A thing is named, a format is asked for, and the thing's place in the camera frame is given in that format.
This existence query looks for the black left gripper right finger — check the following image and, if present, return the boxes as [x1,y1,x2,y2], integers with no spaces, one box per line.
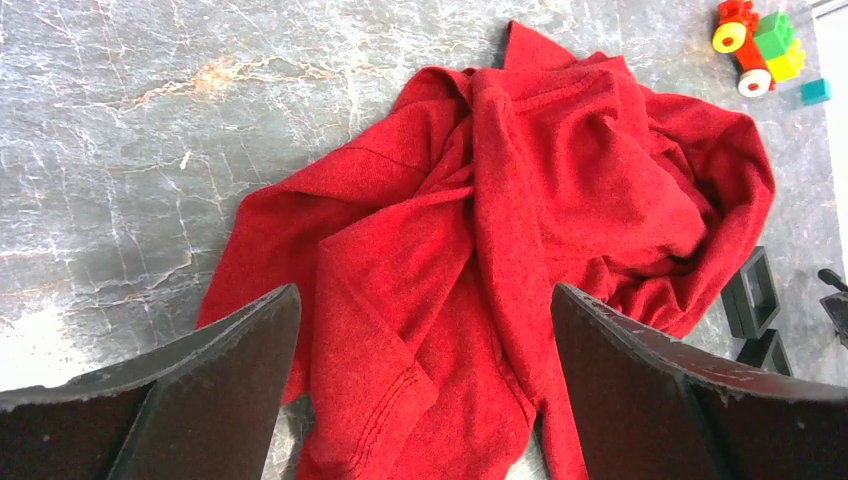
[551,284,847,479]

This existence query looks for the red garment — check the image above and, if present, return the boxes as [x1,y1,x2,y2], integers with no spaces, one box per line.
[197,21,776,479]

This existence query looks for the teal cube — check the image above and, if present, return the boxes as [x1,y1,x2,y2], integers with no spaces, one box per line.
[800,78,832,106]

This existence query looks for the colourful toy brick car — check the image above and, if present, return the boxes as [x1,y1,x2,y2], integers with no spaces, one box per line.
[711,0,806,98]

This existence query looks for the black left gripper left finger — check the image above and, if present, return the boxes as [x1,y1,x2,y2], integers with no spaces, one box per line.
[1,284,301,479]

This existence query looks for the black square display box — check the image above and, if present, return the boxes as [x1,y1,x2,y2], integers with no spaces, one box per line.
[721,246,793,377]

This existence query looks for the black mini tripod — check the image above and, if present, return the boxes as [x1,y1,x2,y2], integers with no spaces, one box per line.
[817,268,847,347]

